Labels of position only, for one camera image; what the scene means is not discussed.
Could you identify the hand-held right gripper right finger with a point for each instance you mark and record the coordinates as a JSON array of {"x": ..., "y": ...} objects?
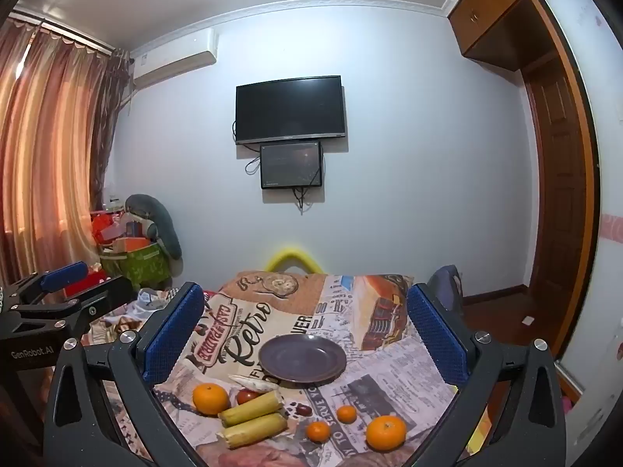
[{"x": 435, "y": 335}]

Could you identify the small orange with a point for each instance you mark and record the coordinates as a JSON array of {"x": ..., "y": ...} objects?
[
  {"x": 319, "y": 432},
  {"x": 346, "y": 414}
]

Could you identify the printed tablecloth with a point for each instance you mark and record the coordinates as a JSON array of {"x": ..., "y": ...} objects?
[{"x": 311, "y": 321}]

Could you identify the red jujube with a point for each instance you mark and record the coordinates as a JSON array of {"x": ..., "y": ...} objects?
[{"x": 303, "y": 409}]

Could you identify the white air conditioner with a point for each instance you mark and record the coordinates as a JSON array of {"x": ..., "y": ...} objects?
[{"x": 175, "y": 58}]

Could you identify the red tomato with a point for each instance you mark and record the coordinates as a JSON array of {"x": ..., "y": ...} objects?
[{"x": 247, "y": 396}]

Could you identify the grey plush toy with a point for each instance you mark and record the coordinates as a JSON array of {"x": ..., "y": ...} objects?
[{"x": 158, "y": 224}]

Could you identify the flat red box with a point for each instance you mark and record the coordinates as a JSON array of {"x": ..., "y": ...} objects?
[{"x": 95, "y": 281}]

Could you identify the small black wall monitor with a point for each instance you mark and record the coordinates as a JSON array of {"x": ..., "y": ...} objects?
[{"x": 291, "y": 164}]

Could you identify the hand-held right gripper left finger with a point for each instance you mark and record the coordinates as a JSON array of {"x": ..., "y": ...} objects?
[{"x": 173, "y": 331}]

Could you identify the green storage box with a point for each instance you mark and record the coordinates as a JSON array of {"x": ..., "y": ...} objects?
[{"x": 141, "y": 265}]

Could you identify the yellow chair back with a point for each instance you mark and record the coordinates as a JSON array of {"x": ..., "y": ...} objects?
[{"x": 292, "y": 255}]

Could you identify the black wall television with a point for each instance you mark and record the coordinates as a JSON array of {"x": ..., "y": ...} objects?
[{"x": 290, "y": 109}]

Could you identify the large orange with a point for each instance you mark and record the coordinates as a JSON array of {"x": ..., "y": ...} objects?
[
  {"x": 211, "y": 399},
  {"x": 386, "y": 432}
]

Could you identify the orange sheer curtain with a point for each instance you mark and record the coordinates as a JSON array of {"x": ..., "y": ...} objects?
[{"x": 44, "y": 155}]

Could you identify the brown curtain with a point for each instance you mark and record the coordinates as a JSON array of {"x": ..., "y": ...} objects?
[{"x": 109, "y": 121}]

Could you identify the pink slipper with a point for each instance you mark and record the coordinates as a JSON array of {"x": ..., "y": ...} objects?
[{"x": 565, "y": 404}]

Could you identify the orange box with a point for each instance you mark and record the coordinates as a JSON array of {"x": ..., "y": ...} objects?
[{"x": 131, "y": 244}]

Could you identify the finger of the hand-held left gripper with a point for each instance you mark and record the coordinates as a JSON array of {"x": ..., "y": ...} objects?
[
  {"x": 63, "y": 275},
  {"x": 104, "y": 296}
]

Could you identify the dark purple plate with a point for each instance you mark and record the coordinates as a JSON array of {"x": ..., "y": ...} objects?
[{"x": 301, "y": 357}]

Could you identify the wooden overhead cabinet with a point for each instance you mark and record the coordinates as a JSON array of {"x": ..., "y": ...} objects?
[{"x": 496, "y": 14}]

